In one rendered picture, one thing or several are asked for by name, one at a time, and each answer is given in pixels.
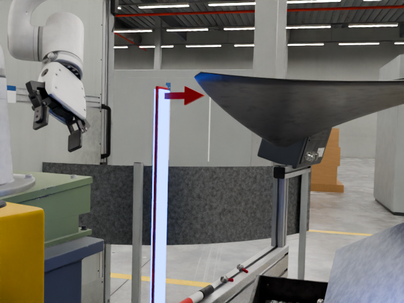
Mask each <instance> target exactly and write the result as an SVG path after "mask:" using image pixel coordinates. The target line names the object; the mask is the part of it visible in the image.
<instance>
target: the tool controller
mask: <svg viewBox="0 0 404 303"><path fill-rule="evenodd" d="M331 130H332V128H329V129H327V130H324V131H321V132H319V133H317V134H314V135H312V136H309V137H307V138H305V139H302V140H300V141H298V142H296V143H294V144H292V145H290V146H288V147H286V148H284V147H278V146H274V145H272V144H271V143H269V142H267V141H266V140H264V139H262V140H261V143H260V147H259V151H258V153H257V156H258V157H260V158H263V159H267V160H269V161H272V162H275V163H278V164H281V165H292V168H293V169H298V168H302V167H307V166H310V165H315V164H319V163H321V160H322V158H323V154H324V152H325V149H326V145H327V143H328V139H329V136H330V133H331Z"/></svg>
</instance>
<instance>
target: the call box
mask: <svg viewBox="0 0 404 303"><path fill-rule="evenodd" d="M0 303H44V210H43V209H42V208H39V207H34V206H27V205H23V204H16V203H9V202H5V201H3V200H0Z"/></svg>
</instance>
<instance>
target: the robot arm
mask: <svg viewBox="0 0 404 303"><path fill-rule="evenodd" d="M44 1H47V0H13V1H12V3H11V6H10V10H9V15H8V34H7V43H8V50H9V53H10V55H11V56H12V57H13V58H15V59H18V60H24V61H38V62H42V65H41V73H40V76H39V78H38V82H37V81H29V82H27V83H26V84H25V85H26V88H27V90H28V92H29V94H28V97H29V99H30V101H31V103H32V104H33V105H32V107H31V108H32V110H33V111H34V121H33V129H34V130H38V129H40V128H42V127H45V126H47V125H48V122H49V115H51V116H53V117H54V118H55V119H57V120H58V121H60V122H61V123H62V124H65V125H66V126H67V127H68V129H69V132H70V135H69V138H68V152H70V153H71V152H73V151H75V150H77V149H80V148H81V147H82V134H83V133H85V132H87V131H88V129H89V128H90V124H89V122H88V121H87V119H86V102H85V92H84V87H83V84H82V82H81V80H82V77H83V60H84V25H83V23H82V21H81V20H80V18H78V17H77V16H75V15H74V14H71V13H68V12H63V11H62V12H57V13H54V14H52V15H50V16H49V17H48V19H47V21H46V26H34V25H31V16H32V13H33V11H34V10H35V9H36V8H37V7H38V6H39V5H40V4H41V3H42V2H44ZM74 118H75V120H74ZM75 123H76V124H77V127H78V130H74V128H73V124H75ZM34 186H35V178H34V177H33V176H32V174H26V175H24V174H13V164H12V155H11V139H10V123H9V114H8V97H7V81H6V72H5V60H4V53H3V50H2V46H1V45H0V197H4V196H8V195H12V194H16V193H20V192H23V191H26V190H29V189H31V188H33V187H34Z"/></svg>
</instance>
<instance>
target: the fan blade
mask: <svg viewBox="0 0 404 303"><path fill-rule="evenodd" d="M194 78H195V80H196V81H197V82H198V84H199V85H200V87H201V88H202V89H203V90H204V91H205V92H206V93H207V94H208V95H209V97H210V98H211V99H212V100H213V101H214V102H215V103H217V104H218V105H219V106H220V107H221V108H222V109H223V110H224V111H225V112H226V113H228V114H229V115H230V116H232V117H233V118H234V119H235V120H237V121H238V122H239V123H240V124H242V125H243V126H245V127H246V128H247V129H249V130H250V131H252V132H254V133H255V134H256V135H258V136H259V137H261V138H263V139H264V140H266V141H267V142H269V143H271V144H272V145H274V146H278V147H284V148H286V147H288V146H290V145H292V144H294V143H296V142H298V141H300V140H302V139H305V138H307V137H309V136H312V135H314V134H317V133H319V132H321V131H324V130H327V129H329V128H332V127H334V126H337V125H339V124H342V123H345V122H348V121H351V120H354V119H356V118H360V117H363V116H365V115H369V114H372V113H375V112H378V111H382V110H385V109H388V108H392V107H395V106H399V105H402V104H404V78H402V79H393V80H378V81H318V80H301V79H277V78H259V77H250V76H236V75H225V74H218V73H208V72H200V73H198V74H197V75H195V76H194Z"/></svg>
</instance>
